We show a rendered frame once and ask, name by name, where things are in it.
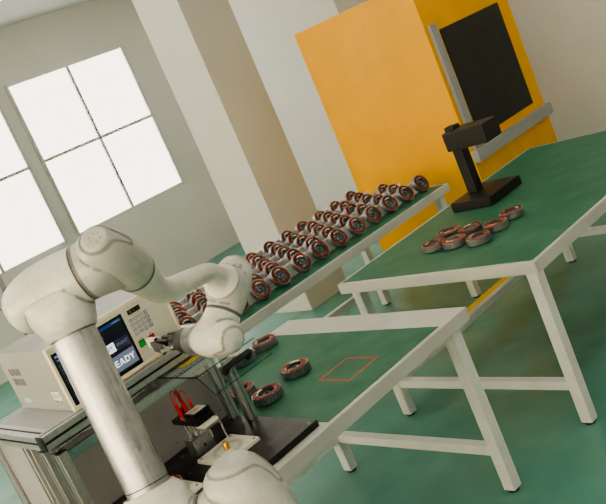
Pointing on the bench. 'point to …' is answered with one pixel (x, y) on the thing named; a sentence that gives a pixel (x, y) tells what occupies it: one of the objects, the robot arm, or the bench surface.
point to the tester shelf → (39, 418)
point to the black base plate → (273, 446)
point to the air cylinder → (199, 442)
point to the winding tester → (28, 389)
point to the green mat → (296, 397)
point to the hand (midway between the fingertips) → (154, 342)
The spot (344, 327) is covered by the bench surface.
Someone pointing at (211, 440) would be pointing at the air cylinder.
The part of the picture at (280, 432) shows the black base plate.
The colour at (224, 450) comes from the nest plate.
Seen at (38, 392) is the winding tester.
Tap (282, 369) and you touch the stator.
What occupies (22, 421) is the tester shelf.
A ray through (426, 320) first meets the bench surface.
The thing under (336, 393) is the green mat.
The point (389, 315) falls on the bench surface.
